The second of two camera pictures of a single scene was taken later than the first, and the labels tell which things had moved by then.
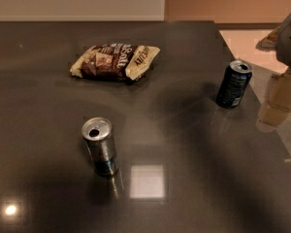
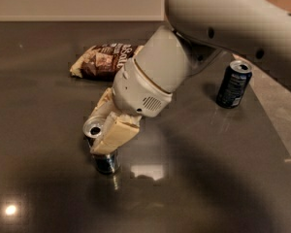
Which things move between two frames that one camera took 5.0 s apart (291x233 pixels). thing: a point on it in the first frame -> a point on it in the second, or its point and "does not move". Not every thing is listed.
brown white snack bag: x=115 y=61 does not move
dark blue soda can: x=234 y=84 does not move
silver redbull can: x=100 y=139 does not move
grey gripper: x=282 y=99 -> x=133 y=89
